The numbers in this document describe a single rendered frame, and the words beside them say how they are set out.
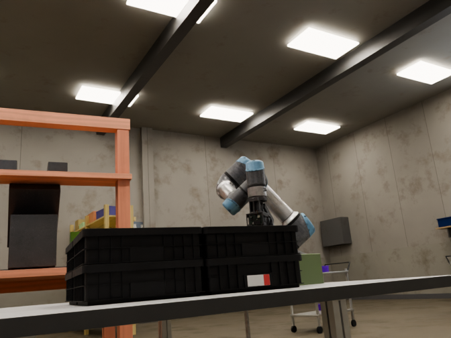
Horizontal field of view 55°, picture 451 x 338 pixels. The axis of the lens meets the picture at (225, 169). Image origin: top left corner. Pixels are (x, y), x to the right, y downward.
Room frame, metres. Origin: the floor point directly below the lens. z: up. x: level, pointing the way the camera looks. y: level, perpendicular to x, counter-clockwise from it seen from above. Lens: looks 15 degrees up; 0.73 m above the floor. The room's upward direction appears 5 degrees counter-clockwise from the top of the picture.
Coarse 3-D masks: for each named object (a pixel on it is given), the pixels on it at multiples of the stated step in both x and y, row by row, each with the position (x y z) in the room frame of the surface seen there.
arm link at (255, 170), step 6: (252, 162) 1.66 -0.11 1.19; (258, 162) 1.66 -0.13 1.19; (246, 168) 1.68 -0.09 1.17; (252, 168) 1.66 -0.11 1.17; (258, 168) 1.66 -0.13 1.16; (246, 174) 1.69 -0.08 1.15; (252, 174) 1.66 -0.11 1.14; (258, 174) 1.66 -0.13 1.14; (264, 174) 1.69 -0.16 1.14; (252, 180) 1.66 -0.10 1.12; (258, 180) 1.66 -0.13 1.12; (264, 180) 1.68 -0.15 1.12
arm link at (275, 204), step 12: (228, 168) 2.14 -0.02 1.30; (240, 168) 2.10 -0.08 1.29; (240, 180) 2.12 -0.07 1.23; (276, 204) 2.15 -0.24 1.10; (276, 216) 2.19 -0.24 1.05; (288, 216) 2.16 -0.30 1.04; (300, 216) 2.17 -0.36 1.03; (300, 228) 2.16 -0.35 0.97; (312, 228) 2.17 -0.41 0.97; (300, 240) 2.18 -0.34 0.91
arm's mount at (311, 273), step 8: (304, 256) 2.08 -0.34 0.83; (312, 256) 2.10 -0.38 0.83; (320, 256) 2.13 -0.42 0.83; (304, 264) 2.07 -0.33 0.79; (312, 264) 2.10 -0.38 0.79; (320, 264) 2.13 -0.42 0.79; (304, 272) 2.07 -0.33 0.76; (312, 272) 2.10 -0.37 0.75; (320, 272) 2.13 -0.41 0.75; (304, 280) 2.07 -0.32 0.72; (312, 280) 2.09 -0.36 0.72; (320, 280) 2.12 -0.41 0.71
